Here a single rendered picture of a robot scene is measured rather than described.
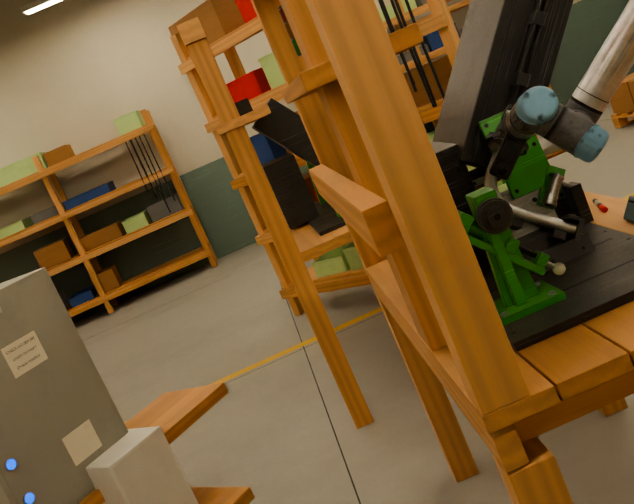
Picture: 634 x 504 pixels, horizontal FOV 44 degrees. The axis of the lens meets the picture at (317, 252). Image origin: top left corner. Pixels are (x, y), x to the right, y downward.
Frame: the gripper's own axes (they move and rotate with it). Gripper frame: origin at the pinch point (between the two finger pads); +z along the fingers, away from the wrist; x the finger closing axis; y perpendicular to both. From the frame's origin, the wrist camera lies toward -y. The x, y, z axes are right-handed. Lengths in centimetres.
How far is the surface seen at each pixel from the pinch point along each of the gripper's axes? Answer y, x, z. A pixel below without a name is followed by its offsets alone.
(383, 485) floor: -105, -18, 129
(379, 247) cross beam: -38, 19, -50
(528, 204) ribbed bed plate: -8.4, -11.5, 4.9
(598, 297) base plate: -28.9, -25.4, -28.3
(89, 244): -72, 360, 805
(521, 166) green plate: -0.7, -6.3, 2.6
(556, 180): -1.9, -14.8, -0.8
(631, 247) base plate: -12.7, -33.9, -9.5
